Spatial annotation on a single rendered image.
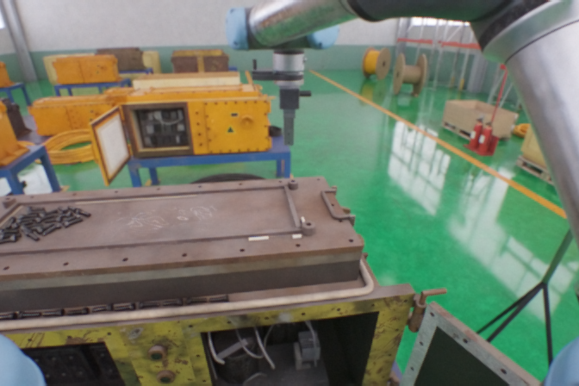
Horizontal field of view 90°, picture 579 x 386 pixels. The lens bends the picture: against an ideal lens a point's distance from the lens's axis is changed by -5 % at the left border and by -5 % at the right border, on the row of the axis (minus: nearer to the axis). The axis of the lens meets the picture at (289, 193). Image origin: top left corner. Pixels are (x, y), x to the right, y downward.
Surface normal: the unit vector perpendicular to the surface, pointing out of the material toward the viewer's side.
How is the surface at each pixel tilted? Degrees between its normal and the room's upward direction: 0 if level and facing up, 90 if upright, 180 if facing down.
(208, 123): 90
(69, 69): 90
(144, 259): 0
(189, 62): 90
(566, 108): 84
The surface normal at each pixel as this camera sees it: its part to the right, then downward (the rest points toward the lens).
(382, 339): 0.15, 0.48
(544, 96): -0.92, 0.26
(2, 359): 0.46, -0.88
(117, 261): 0.00, -0.88
